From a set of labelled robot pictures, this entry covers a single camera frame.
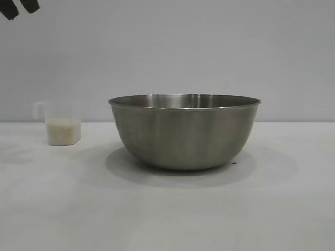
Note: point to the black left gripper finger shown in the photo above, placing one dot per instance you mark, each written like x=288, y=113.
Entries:
x=9, y=9
x=30, y=5

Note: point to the clear plastic measuring cup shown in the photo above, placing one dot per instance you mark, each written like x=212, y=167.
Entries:
x=64, y=111

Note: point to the white rice grains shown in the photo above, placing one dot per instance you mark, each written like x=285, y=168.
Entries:
x=62, y=133

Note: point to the stainless steel mixing bowl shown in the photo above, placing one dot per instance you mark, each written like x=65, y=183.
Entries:
x=184, y=136

